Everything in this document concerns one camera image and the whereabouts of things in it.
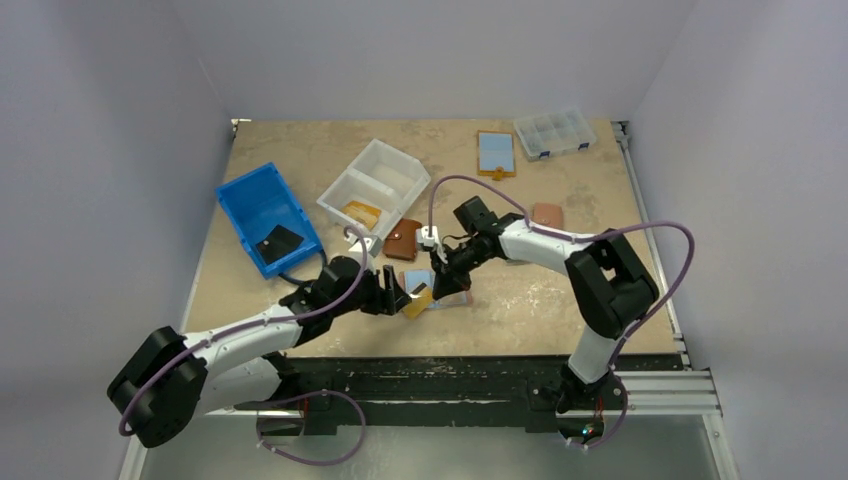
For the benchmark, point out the aluminium frame rail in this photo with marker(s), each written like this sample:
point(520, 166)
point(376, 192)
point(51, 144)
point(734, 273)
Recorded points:
point(516, 310)

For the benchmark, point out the brown leather card holder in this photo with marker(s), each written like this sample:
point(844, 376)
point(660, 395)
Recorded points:
point(400, 244)

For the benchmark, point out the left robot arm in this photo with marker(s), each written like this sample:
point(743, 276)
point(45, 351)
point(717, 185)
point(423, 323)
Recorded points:
point(173, 377)

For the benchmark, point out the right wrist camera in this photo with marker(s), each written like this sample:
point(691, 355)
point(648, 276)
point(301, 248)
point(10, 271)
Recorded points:
point(427, 238)

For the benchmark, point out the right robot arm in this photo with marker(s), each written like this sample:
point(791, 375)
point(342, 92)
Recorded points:
point(611, 285)

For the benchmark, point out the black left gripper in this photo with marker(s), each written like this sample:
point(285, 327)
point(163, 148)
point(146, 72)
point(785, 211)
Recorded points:
point(384, 291)

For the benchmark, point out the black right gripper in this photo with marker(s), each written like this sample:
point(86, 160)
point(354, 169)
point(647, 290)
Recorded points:
point(448, 268)

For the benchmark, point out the gold card from holder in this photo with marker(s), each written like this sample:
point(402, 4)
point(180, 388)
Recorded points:
point(420, 299)

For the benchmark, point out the white double compartment bin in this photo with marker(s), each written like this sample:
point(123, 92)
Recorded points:
point(381, 176)

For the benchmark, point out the blue plastic bin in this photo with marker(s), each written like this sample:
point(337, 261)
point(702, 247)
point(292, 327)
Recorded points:
point(258, 201)

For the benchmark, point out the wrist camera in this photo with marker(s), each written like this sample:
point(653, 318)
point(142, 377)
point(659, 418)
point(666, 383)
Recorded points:
point(361, 246)
point(427, 238)

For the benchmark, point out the orange open card holder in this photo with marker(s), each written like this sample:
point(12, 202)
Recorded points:
point(495, 154)

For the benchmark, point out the clear plastic organizer box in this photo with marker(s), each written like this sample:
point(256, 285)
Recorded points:
point(554, 134)

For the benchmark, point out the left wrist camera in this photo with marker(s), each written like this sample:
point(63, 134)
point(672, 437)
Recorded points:
point(361, 246)

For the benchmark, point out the black mounting base plate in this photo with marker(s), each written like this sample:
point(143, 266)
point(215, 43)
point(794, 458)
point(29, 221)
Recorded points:
point(446, 391)

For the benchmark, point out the black card holder in bin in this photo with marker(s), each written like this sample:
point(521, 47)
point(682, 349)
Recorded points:
point(279, 243)

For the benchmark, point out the gold credit card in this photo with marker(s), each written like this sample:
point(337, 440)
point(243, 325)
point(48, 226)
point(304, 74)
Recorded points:
point(362, 213)

